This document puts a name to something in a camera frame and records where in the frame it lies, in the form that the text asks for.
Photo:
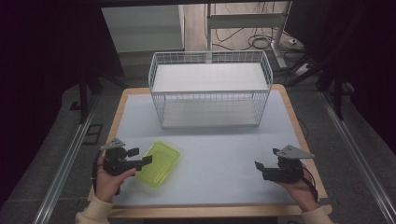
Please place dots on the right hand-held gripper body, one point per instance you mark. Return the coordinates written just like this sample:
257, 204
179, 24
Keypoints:
288, 166

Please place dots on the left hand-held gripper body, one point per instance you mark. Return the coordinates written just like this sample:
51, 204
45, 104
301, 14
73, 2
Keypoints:
114, 160

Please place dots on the green plastic food container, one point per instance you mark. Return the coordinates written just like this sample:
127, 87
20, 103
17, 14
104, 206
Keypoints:
158, 165

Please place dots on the person's left hand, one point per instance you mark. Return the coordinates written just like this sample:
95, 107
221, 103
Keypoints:
107, 183

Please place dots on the person's right hand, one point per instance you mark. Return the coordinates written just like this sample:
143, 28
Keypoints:
300, 191

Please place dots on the black floor plate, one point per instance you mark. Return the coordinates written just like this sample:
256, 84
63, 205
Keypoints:
92, 134

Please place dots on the pale table mat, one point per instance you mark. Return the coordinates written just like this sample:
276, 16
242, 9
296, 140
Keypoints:
218, 161

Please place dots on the black metal stand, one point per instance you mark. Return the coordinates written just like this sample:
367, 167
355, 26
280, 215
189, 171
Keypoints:
88, 90
327, 81

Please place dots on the white power strip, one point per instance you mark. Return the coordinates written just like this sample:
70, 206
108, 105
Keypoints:
302, 70

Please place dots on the dark curtain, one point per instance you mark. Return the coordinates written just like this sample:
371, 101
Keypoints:
367, 62
40, 62

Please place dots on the white cabinet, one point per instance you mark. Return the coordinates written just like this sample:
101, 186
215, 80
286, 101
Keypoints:
143, 28

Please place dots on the aluminium floor rail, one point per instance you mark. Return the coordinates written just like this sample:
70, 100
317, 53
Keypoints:
358, 158
65, 168

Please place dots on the white metal desk frame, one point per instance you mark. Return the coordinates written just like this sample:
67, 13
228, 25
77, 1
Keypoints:
246, 20

